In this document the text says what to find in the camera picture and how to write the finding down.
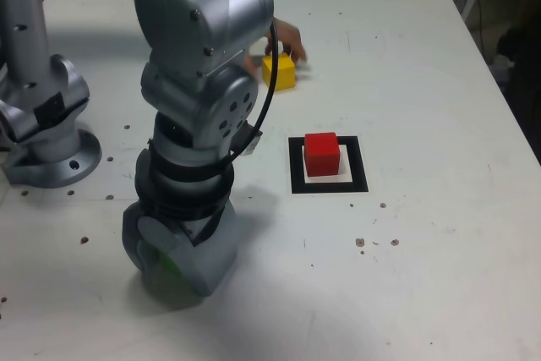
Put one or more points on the red cube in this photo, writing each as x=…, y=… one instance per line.
x=322, y=156

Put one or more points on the person's hand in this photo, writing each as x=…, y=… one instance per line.
x=289, y=39

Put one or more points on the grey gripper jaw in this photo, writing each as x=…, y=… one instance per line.
x=211, y=259
x=133, y=242

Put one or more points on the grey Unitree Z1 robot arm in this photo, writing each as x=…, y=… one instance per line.
x=198, y=39

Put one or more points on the black tape square outline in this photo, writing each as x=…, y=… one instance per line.
x=296, y=185

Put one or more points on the green cube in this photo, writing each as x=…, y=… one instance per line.
x=171, y=266

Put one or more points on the yellow cube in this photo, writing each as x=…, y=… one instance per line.
x=285, y=73

